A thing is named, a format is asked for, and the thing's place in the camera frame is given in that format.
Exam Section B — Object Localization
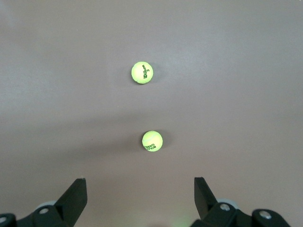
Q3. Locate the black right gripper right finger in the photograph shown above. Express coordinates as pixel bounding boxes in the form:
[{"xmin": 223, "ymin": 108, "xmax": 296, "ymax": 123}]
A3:
[{"xmin": 193, "ymin": 177, "xmax": 253, "ymax": 227}]

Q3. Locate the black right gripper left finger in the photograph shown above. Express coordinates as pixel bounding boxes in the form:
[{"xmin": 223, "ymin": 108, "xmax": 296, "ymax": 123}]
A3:
[{"xmin": 18, "ymin": 178, "xmax": 88, "ymax": 227}]

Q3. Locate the tennis ball with Roland Garros print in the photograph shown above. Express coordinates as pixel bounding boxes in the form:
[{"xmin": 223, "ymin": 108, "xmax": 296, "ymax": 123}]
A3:
[{"xmin": 141, "ymin": 130, "xmax": 163, "ymax": 153}]

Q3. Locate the tennis ball with Wilson print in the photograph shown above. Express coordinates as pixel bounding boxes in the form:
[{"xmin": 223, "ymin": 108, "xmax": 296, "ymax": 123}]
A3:
[{"xmin": 131, "ymin": 61, "xmax": 154, "ymax": 85}]

